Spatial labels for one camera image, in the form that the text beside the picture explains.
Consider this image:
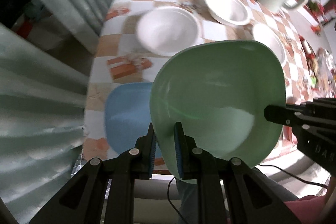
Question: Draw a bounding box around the black cable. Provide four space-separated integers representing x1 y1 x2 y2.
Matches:
167 164 329 224

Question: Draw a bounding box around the checkered patterned tablecloth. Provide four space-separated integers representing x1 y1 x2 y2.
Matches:
71 0 322 177

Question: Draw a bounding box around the blue plastic plate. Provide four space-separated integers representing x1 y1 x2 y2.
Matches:
104 83 152 158

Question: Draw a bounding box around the green plastic plate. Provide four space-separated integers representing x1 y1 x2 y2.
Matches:
150 40 286 176

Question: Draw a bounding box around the white foam bowl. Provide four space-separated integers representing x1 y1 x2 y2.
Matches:
205 0 251 26
135 6 201 57
252 23 286 66

